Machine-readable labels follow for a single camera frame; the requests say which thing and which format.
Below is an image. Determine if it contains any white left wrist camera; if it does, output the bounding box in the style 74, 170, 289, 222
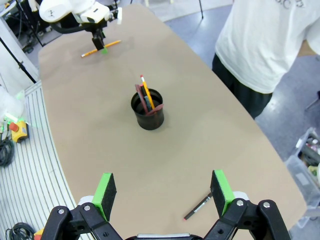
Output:
115, 6, 124, 25

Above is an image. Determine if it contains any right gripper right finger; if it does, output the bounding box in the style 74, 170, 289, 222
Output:
202, 169, 292, 240

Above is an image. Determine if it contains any dark red pen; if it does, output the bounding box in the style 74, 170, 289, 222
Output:
145, 103, 165, 117
134, 83, 152, 115

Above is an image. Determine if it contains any black coiled cable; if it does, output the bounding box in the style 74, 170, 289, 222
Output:
4, 222, 36, 240
0, 138, 15, 167

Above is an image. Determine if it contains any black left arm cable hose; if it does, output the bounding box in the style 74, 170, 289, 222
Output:
51, 20, 87, 35

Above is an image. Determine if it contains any white rounded housing green light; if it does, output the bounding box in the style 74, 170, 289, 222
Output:
0, 86, 26, 121

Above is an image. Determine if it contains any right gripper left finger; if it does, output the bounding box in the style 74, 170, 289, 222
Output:
39, 172, 124, 240

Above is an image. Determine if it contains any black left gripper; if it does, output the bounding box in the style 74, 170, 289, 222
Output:
86, 23, 109, 55

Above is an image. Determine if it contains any clear plastic storage bin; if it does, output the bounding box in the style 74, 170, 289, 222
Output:
283, 127, 320, 219

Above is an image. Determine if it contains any person in white T-shirt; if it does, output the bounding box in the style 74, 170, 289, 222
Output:
211, 0, 320, 120

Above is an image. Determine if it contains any yellow pencil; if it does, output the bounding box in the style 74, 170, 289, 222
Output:
139, 73, 156, 111
80, 39, 122, 59

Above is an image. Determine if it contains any black mesh pen holder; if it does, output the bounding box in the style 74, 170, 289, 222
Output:
130, 88, 166, 131

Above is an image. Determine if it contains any black stand pole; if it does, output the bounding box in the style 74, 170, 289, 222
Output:
0, 36, 38, 84

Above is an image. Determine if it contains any grey ribbed base plate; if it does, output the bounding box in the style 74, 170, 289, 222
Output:
0, 79, 84, 240

